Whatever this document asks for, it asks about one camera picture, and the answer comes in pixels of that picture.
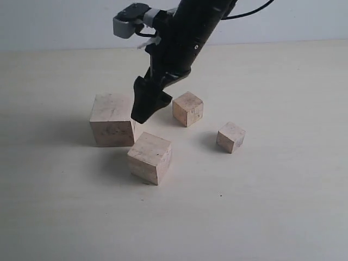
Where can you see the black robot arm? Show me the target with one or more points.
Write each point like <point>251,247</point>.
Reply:
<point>161,21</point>

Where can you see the second largest wooden cube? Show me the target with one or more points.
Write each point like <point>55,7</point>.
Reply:
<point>150,157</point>

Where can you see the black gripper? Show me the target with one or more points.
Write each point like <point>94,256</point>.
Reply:
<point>171,59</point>

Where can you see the smallest wooden cube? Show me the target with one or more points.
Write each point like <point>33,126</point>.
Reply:
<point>230,137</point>

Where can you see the third largest wooden cube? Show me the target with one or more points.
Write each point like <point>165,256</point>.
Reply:
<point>187,109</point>

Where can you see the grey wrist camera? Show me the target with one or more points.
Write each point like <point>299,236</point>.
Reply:
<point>133,19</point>

